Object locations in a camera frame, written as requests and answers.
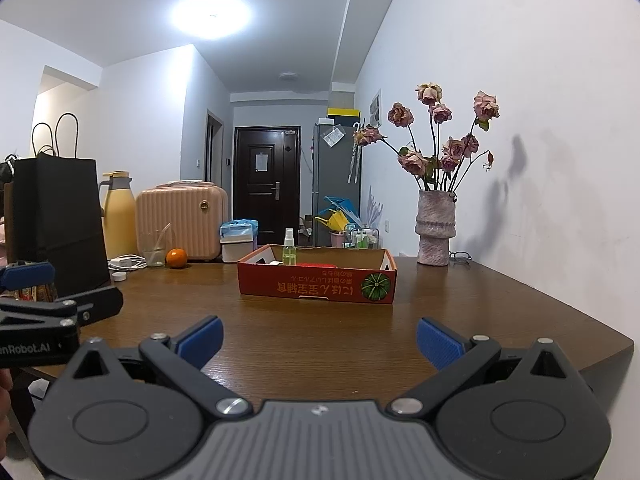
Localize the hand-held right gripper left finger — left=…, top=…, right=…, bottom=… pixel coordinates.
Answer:
left=52, top=316, right=251, bottom=418

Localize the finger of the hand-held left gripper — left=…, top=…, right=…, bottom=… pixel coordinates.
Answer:
left=0, top=285, right=124, bottom=333
left=0, top=261, right=57, bottom=292

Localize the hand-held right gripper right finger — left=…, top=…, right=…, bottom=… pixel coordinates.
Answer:
left=387, top=317, right=591, bottom=418

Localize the red printed cardboard box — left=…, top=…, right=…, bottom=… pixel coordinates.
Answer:
left=236, top=244, right=398, bottom=305

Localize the colourful snack packet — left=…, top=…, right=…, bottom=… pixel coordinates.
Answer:
left=15, top=284, right=57, bottom=303

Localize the black paper bag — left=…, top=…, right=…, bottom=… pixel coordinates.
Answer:
left=10, top=112, right=112, bottom=298

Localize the clear glass cup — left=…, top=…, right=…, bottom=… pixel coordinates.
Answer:
left=137, top=222, right=172, bottom=268

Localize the yellow thermos jug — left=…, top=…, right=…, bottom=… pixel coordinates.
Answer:
left=98, top=171, right=138, bottom=261

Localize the pink textured vase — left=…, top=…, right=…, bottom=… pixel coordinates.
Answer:
left=415, top=190, right=457, bottom=267

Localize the blue tissue pack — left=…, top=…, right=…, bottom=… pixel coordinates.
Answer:
left=220, top=219, right=259, bottom=241

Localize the pink ribbed suitcase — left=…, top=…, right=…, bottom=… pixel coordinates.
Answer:
left=136, top=181, right=229, bottom=263

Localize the toiletry bottles rack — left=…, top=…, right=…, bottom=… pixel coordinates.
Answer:
left=344, top=225, right=381, bottom=250

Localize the dark brown entrance door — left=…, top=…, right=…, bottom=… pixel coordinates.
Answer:
left=234, top=126, right=302, bottom=248

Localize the yellow watering can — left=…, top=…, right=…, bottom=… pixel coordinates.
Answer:
left=314, top=211, right=347, bottom=233

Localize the blue plastic rack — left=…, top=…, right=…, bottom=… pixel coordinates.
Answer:
left=323, top=196, right=360, bottom=223

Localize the dried pink rose bouquet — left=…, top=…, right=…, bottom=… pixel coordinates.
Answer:
left=353, top=82, right=501, bottom=193

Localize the dark side door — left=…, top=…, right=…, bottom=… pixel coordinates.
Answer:
left=206, top=110, right=224, bottom=196

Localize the grey cabinet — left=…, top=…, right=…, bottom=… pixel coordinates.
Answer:
left=312, top=122, right=362, bottom=246

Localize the white striped umbrella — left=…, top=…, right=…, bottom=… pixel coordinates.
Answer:
left=348, top=122, right=363, bottom=184

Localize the bright round ceiling lamp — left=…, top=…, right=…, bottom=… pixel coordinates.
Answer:
left=169, top=0, right=252, bottom=40

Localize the white charger with cable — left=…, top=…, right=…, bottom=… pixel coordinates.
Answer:
left=108, top=255, right=147, bottom=271

